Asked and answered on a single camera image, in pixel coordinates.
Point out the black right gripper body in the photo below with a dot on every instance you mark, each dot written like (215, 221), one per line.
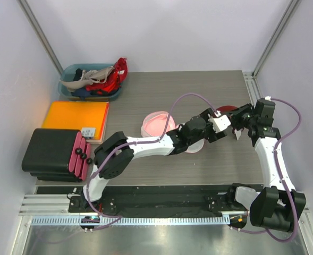
(244, 117)

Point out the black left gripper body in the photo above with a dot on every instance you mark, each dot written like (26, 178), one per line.
(208, 132)

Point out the dark red garment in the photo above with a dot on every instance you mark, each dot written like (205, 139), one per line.
(228, 108)

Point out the white mesh laundry bag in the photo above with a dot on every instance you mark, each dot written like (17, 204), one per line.
(196, 147)

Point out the pink bra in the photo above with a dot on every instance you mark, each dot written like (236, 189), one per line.
(153, 124)

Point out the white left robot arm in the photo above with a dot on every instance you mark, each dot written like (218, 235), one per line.
(114, 155)

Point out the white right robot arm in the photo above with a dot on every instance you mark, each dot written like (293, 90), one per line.
(278, 205)

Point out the white cup bra in basket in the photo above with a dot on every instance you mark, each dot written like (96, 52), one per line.
(88, 78)

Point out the teal plastic laundry basket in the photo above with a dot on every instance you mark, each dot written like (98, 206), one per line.
(68, 75)

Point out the bright red garment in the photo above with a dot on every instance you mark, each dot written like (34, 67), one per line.
(110, 83)

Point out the black case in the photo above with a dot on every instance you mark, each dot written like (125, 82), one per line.
(57, 155)

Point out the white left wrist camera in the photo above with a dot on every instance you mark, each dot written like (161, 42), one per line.
(220, 121)

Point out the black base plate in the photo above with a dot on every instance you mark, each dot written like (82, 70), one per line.
(169, 201)

